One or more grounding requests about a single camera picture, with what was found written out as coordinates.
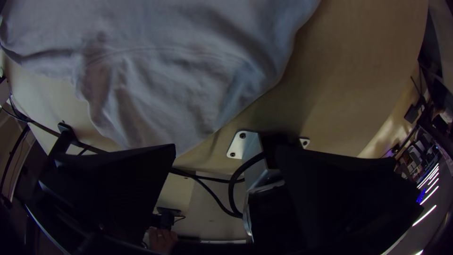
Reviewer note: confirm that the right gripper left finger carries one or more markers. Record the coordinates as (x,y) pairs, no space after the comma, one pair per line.
(113,191)

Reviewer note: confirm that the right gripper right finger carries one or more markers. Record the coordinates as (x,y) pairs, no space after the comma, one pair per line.
(347,205)

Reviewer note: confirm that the white t-shirt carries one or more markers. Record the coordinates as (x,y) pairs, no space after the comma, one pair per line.
(159,71)

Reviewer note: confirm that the person's hand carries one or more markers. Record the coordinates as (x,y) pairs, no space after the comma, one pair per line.
(162,241)

